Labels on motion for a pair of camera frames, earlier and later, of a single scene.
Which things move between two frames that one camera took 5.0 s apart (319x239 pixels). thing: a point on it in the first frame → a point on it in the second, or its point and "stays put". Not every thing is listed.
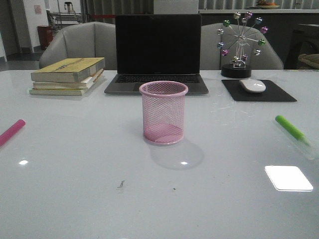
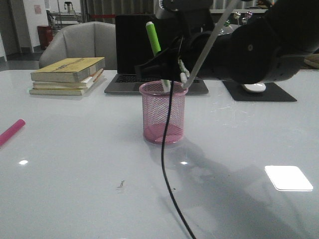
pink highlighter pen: [10, 131] stays put
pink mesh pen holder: [163, 112] stays put
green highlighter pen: [292, 129] → [165, 83]
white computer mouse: [253, 85] stays put
